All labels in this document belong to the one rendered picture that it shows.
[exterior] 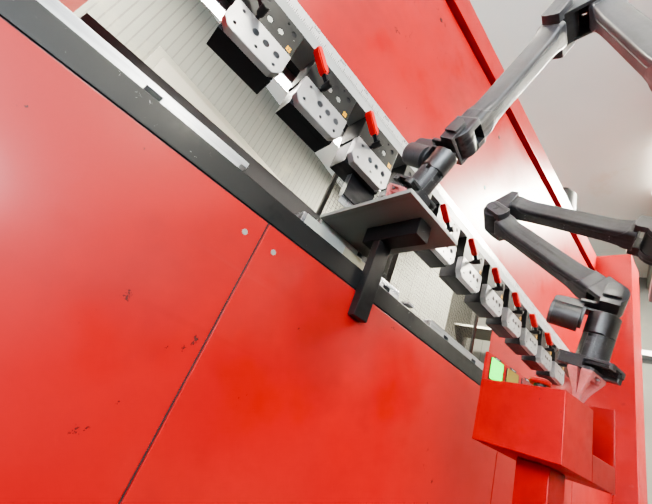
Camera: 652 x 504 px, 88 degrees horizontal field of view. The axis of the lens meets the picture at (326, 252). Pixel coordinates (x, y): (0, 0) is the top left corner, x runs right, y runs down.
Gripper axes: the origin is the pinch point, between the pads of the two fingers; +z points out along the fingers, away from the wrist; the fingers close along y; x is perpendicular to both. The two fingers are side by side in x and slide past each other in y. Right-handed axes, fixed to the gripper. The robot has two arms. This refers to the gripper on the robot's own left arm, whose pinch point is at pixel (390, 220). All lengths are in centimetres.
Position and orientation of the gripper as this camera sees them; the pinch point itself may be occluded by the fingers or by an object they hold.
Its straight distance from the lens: 78.3
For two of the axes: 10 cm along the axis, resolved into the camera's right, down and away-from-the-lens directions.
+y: -6.6, -5.5, -5.1
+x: 3.8, 3.5, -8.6
